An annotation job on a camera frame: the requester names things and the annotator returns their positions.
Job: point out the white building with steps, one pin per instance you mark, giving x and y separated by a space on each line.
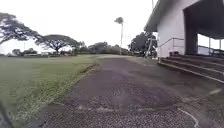
173 26

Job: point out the green grass lawn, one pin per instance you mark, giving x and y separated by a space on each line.
33 76

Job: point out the dark leafy tree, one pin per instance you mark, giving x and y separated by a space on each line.
141 43

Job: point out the large dark tree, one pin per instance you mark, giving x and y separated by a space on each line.
13 28

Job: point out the tall palm tree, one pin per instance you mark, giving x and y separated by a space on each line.
120 30

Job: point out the dark grey asphalt path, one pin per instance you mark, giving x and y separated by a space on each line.
126 86

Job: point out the distant row of trees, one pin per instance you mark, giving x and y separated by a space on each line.
100 48

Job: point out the wide spreading tree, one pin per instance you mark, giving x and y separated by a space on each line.
56 41

